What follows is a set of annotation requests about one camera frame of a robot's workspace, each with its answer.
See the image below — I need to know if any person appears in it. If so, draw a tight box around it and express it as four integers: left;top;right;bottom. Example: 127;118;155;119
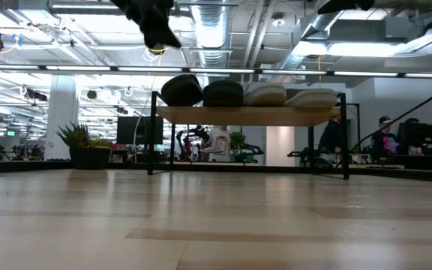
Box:
200;124;233;163
370;115;401;163
318;114;344;166

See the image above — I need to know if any potted succulent plant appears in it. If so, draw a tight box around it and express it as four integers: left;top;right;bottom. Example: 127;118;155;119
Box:
55;122;113;171

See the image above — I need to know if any silver ventilation duct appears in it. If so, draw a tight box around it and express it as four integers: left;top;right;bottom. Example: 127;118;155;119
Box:
190;0;233;69

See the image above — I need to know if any wooden shelf with black frame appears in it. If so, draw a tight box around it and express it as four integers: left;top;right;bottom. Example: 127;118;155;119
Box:
147;91;352;181

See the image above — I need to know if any black aluminium station frame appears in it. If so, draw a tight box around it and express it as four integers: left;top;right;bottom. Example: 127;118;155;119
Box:
0;63;432;185

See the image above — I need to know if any black background monitor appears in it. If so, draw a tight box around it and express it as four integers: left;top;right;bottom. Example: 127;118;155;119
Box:
115;115;164;146

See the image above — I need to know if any green background plant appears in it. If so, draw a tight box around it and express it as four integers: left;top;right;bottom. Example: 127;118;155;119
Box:
229;130;248;153

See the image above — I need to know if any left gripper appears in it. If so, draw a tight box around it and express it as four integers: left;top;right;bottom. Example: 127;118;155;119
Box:
109;0;183;50

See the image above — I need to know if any grey rubber slide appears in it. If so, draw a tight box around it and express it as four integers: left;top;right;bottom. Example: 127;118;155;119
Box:
242;82;288;107
283;88;339;110

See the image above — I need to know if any black rubber slide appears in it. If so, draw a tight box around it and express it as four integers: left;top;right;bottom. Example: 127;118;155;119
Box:
202;79;245;108
160;73;205;107

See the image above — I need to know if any black background cabinet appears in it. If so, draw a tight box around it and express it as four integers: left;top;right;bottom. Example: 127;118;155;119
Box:
397;122;432;172

